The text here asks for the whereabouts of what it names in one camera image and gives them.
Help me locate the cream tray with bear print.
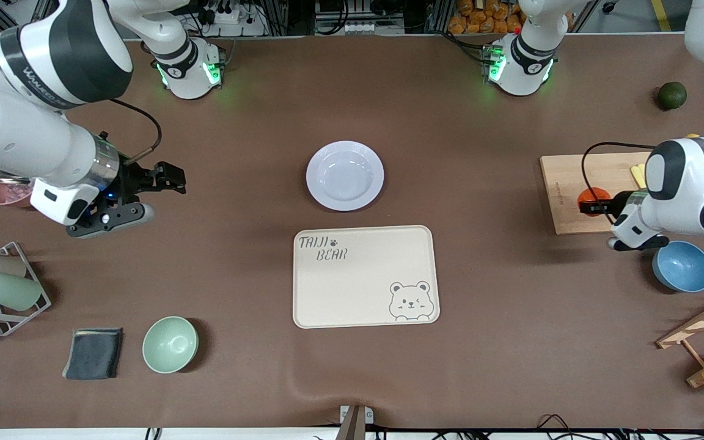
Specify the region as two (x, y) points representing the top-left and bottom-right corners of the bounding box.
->
(293, 225), (441, 329)

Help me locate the green lime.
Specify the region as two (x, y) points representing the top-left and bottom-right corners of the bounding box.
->
(658, 81), (688, 111)

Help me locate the wooden peg drying rack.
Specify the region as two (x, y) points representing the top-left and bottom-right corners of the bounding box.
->
(656, 287), (704, 389)

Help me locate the mint green cup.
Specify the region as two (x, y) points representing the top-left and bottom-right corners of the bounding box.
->
(0, 271), (43, 311)

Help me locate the dark grey folded cloth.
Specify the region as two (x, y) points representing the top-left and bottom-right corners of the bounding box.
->
(62, 328), (124, 381)

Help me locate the pink bowl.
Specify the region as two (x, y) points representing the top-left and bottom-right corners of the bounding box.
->
(0, 174), (36, 208)

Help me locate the light green bowl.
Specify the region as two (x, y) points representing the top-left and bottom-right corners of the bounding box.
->
(142, 316), (199, 374)

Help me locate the wooden cutting board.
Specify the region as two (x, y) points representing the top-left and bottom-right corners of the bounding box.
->
(540, 152), (652, 235)

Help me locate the grey wire cup rack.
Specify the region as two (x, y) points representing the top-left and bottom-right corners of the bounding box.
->
(0, 241), (52, 337)

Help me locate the orange mandarin fruit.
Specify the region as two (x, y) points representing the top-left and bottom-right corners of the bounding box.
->
(577, 188), (612, 216)

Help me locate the pile of orange fruit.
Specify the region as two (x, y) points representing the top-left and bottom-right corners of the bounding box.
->
(448, 0), (527, 35)

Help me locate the white power strip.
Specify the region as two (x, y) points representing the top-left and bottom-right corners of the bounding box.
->
(196, 5), (267, 37)

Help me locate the blue bowl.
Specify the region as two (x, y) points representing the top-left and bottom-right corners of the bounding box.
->
(652, 240), (704, 293)

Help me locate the lavender round plate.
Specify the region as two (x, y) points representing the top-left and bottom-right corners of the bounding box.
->
(306, 141), (385, 212)

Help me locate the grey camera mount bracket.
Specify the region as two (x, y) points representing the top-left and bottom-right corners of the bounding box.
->
(335, 405), (375, 440)

